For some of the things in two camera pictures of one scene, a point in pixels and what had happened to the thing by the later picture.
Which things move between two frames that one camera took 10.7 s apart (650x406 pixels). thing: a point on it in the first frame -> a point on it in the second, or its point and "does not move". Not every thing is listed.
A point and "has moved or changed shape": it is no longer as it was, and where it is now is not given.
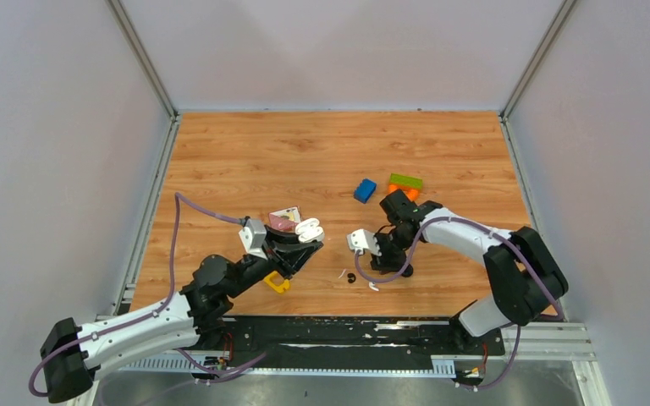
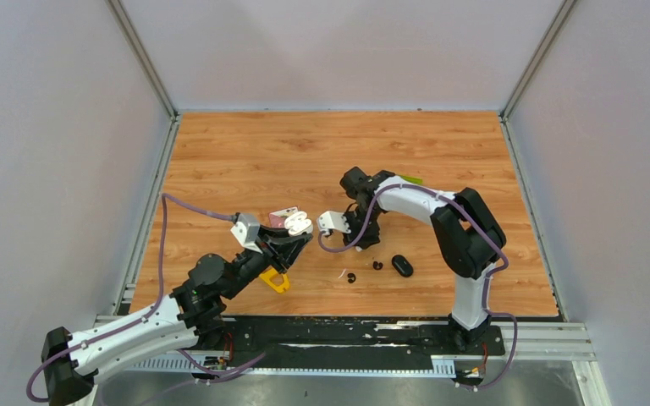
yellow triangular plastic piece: [278, 288] does not move
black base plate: [467, 342] does not move
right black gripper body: [392, 246] -> [355, 221]
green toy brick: [405, 180] does not move
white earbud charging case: [309, 231] has moved or changed shape
